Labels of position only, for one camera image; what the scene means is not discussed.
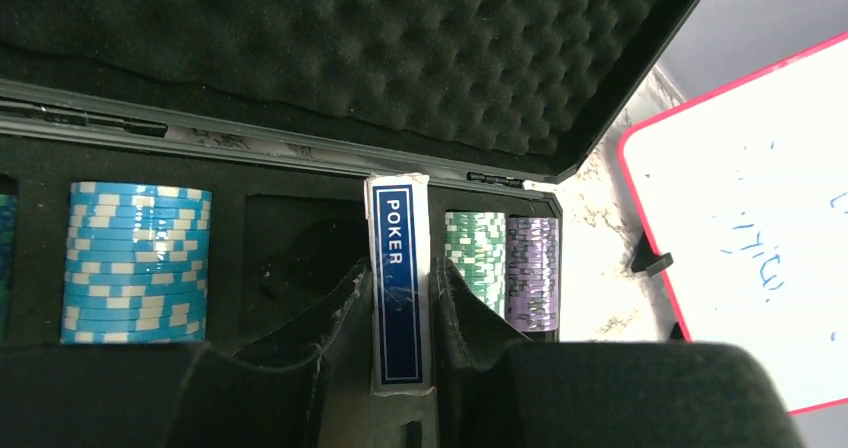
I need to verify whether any purple chip stack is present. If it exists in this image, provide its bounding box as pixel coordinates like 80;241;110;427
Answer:
506;217;561;335

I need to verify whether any black poker set case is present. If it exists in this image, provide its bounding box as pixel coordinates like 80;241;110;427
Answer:
0;0;723;448

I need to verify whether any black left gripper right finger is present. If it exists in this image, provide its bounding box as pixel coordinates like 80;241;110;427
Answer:
430;258;802;447

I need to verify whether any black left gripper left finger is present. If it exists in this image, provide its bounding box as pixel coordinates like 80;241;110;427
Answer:
1;259;372;447

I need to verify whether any pink framed whiteboard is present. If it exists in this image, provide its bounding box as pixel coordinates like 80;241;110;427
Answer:
617;35;847;414

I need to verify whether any light blue chip stack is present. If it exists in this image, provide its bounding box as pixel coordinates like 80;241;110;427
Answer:
60;181;213;344

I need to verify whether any green blue chip stack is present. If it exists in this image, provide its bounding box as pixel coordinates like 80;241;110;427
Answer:
1;194;18;341

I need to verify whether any blue playing card deck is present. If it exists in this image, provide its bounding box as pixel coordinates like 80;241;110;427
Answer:
364;173;433;396

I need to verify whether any green white chip stack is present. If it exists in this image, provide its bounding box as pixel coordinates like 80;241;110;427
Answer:
444;211;507;318

